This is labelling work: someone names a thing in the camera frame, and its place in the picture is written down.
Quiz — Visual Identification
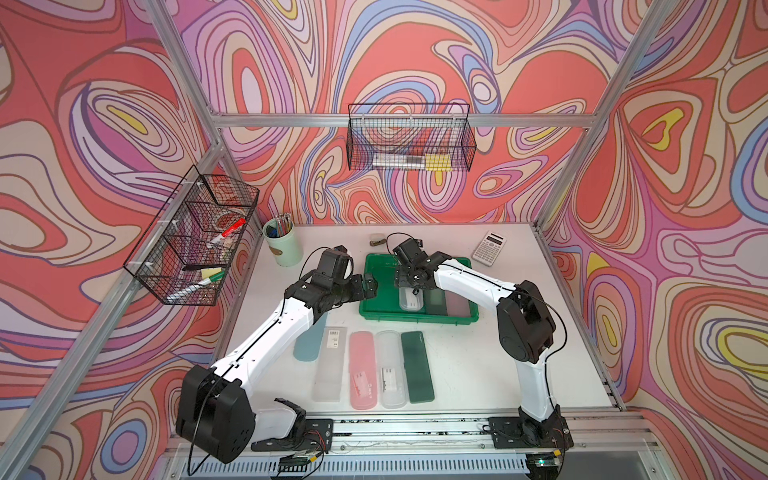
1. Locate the green plastic storage tray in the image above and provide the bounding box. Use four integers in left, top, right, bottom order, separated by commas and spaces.
359, 253, 479, 325

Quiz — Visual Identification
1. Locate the frosted white pencil case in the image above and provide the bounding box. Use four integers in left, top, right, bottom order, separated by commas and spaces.
399, 287, 424, 312

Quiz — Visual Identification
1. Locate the grey-pink translucent pencil case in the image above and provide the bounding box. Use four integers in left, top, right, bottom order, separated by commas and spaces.
444, 291, 471, 318

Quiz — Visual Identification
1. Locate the dark green translucent pencil case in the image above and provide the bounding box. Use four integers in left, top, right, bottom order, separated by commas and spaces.
423, 289, 447, 316

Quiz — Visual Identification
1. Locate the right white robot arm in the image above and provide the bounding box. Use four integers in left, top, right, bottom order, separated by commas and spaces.
393, 239, 572, 451

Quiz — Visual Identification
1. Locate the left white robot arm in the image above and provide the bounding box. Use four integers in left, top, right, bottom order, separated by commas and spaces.
175, 246, 378, 464

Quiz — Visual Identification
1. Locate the teal pencil case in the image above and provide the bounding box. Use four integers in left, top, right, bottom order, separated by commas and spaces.
293, 314, 328, 363

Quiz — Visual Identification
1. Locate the pink pencil case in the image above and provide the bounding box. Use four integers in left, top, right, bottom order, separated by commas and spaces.
348, 331, 378, 411

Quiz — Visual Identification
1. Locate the clear frosted pencil case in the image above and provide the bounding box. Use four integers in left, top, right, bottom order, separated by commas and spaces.
311, 327, 347, 403

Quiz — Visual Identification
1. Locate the white translucent pencil case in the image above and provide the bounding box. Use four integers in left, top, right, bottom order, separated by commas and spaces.
374, 330, 409, 409

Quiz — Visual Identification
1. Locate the yellow box in basket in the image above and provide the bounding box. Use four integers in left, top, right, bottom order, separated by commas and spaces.
424, 154, 453, 172

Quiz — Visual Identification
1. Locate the clear box in basket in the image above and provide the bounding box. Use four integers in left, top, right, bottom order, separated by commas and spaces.
372, 153, 425, 170

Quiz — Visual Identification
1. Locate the green pen cup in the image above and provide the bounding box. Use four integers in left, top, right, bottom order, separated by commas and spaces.
262, 213, 303, 267

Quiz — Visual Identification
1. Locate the white scientific calculator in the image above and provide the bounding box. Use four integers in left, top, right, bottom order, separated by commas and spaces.
472, 232, 507, 267

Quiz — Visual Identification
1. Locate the red marker in basket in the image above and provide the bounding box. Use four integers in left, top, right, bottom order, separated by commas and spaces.
209, 218, 246, 245

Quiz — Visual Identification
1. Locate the green white marker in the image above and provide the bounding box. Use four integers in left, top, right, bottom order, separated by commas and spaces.
166, 271, 225, 302

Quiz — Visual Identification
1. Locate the back wire basket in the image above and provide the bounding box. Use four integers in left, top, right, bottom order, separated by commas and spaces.
346, 101, 477, 172

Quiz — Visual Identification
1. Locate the wire basket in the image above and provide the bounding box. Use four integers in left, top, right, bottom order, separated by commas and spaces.
123, 166, 260, 306
346, 101, 477, 172

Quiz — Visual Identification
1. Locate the left wire basket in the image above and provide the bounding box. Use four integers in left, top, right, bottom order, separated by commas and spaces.
123, 166, 260, 306

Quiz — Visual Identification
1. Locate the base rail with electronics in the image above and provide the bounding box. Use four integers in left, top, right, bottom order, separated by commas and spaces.
154, 411, 675, 479

